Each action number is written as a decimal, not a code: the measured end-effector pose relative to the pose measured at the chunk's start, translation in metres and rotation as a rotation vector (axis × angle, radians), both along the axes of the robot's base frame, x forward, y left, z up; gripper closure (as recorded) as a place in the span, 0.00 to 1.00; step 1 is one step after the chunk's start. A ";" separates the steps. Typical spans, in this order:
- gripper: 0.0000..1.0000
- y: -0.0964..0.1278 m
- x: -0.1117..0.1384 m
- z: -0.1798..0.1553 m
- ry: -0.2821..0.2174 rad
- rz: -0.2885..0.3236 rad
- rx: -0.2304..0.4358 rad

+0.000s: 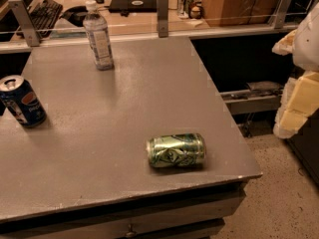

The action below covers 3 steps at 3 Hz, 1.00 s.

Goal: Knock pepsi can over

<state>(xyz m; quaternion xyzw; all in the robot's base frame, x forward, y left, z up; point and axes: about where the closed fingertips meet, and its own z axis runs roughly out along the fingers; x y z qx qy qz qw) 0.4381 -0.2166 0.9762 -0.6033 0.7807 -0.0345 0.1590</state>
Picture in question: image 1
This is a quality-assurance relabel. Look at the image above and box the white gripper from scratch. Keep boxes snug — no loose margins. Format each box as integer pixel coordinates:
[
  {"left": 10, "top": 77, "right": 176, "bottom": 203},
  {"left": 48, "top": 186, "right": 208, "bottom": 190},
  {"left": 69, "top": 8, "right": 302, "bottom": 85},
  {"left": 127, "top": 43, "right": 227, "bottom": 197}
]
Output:
[{"left": 272, "top": 3, "right": 319, "bottom": 138}]

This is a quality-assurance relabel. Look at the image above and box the blue Pepsi can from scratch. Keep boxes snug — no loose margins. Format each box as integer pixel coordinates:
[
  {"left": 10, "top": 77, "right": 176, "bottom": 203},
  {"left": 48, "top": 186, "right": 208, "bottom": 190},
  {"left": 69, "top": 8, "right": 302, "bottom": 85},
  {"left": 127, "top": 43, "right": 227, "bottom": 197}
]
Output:
[{"left": 0, "top": 75, "right": 47, "bottom": 127}]

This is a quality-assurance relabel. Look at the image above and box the green crushed soda can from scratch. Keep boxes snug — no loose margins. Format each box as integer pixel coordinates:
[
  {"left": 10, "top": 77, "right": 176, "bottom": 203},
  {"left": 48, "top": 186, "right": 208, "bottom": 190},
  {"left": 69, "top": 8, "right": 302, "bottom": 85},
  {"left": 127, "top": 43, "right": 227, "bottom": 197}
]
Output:
[{"left": 147, "top": 133, "right": 206, "bottom": 168}]

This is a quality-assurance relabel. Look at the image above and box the brown cardboard box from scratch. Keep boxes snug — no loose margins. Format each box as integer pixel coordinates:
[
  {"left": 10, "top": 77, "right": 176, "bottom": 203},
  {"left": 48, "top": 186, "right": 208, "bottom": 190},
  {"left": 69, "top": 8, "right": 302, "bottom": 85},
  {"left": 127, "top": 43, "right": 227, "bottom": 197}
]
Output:
[{"left": 201, "top": 0, "right": 279, "bottom": 27}]

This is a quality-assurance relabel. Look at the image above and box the small round brown object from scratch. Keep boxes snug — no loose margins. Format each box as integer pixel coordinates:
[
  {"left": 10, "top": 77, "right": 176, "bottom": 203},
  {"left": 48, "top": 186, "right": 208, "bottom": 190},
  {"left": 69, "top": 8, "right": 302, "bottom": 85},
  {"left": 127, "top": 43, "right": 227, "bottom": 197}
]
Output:
[{"left": 190, "top": 6, "right": 202, "bottom": 19}]

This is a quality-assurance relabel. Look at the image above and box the glass jar on desk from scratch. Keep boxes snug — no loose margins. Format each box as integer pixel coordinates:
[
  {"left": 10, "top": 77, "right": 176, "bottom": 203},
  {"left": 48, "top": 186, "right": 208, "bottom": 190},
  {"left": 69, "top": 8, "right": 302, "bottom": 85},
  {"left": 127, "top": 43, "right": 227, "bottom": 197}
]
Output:
[{"left": 176, "top": 0, "right": 193, "bottom": 18}]

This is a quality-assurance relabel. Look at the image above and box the black closed laptop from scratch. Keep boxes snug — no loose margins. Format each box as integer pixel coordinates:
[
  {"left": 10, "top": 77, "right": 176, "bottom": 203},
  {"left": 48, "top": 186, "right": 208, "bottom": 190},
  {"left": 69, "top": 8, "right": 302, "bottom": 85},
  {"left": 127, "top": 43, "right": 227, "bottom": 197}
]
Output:
[{"left": 109, "top": 0, "right": 157, "bottom": 13}]

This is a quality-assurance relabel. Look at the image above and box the clear plastic water bottle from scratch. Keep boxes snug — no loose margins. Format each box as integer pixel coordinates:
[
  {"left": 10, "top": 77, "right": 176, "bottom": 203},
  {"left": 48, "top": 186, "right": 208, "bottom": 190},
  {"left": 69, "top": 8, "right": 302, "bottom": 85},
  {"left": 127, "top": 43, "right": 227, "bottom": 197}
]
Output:
[{"left": 83, "top": 0, "right": 114, "bottom": 71}]

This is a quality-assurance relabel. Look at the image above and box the black computer mouse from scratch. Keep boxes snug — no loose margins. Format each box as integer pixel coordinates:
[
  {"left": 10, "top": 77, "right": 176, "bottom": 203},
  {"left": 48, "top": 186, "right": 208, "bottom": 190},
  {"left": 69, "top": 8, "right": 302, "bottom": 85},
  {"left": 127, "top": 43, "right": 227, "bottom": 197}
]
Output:
[{"left": 61, "top": 6, "right": 88, "bottom": 27}]

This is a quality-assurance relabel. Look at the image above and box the black computer keyboard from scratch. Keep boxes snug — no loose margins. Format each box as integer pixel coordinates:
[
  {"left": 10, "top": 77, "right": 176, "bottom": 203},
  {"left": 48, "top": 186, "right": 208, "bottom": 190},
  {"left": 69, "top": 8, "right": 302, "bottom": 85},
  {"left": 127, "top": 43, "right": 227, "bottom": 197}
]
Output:
[{"left": 29, "top": 0, "right": 63, "bottom": 38}]

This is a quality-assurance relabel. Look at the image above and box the grey metal shelf rail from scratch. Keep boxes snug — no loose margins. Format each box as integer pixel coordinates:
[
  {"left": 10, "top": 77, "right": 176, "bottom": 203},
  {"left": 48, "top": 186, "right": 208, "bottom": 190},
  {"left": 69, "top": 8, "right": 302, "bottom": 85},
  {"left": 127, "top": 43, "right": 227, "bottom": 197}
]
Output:
[{"left": 220, "top": 81, "right": 283, "bottom": 115}]

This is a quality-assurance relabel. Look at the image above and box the right metal partition bracket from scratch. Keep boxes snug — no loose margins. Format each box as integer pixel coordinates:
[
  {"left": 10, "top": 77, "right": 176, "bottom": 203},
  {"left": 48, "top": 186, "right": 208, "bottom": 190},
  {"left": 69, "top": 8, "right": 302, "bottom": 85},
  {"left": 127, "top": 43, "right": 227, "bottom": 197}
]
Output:
[{"left": 272, "top": 0, "right": 292, "bottom": 29}]

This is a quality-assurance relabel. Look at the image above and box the metal partition bracket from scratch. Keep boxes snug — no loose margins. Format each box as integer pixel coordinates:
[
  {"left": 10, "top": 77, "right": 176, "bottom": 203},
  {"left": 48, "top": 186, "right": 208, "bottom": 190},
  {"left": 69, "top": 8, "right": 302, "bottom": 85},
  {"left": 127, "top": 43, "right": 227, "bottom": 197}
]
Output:
[
  {"left": 157, "top": 0, "right": 168, "bottom": 38},
  {"left": 272, "top": 0, "right": 292, "bottom": 29},
  {"left": 8, "top": 0, "right": 40, "bottom": 47}
]

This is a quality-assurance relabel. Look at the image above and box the middle metal partition bracket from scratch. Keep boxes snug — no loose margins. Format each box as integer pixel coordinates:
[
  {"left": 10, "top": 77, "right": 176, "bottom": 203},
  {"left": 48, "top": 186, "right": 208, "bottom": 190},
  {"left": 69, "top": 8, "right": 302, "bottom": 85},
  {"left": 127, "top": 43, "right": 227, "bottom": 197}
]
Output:
[{"left": 157, "top": 0, "right": 168, "bottom": 38}]

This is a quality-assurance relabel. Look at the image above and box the grey drawer with handle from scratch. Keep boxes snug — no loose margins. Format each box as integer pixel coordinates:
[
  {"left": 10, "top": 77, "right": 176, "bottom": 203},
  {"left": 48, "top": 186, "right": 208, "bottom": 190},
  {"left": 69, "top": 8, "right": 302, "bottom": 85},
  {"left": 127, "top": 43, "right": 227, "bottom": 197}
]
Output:
[{"left": 0, "top": 189, "right": 245, "bottom": 239}]

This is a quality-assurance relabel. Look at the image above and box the left metal partition bracket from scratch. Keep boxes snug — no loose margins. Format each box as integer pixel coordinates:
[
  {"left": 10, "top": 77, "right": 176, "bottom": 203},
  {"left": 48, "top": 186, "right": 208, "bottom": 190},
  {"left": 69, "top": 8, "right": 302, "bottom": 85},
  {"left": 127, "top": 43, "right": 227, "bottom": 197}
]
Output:
[{"left": 8, "top": 0, "right": 40, "bottom": 47}]

